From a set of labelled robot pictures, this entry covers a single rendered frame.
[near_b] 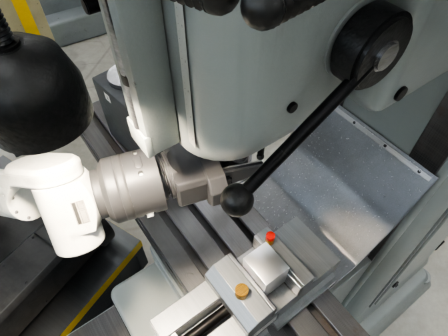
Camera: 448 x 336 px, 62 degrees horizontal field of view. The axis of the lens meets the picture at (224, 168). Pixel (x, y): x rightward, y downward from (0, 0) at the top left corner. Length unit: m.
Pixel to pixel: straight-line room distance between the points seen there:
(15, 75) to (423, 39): 0.35
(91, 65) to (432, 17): 2.69
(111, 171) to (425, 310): 1.65
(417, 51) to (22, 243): 1.18
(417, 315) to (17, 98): 1.80
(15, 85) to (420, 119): 0.67
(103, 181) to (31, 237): 0.87
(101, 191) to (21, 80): 0.25
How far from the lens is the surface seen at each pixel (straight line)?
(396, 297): 1.66
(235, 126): 0.33
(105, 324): 1.00
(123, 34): 0.30
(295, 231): 0.76
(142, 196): 0.47
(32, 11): 2.22
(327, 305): 0.79
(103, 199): 0.48
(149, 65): 0.33
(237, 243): 0.81
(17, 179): 0.51
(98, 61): 2.96
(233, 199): 0.31
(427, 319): 1.91
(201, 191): 0.48
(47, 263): 1.26
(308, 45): 0.31
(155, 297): 0.89
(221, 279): 0.66
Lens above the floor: 1.64
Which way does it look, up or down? 51 degrees down
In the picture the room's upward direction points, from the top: straight up
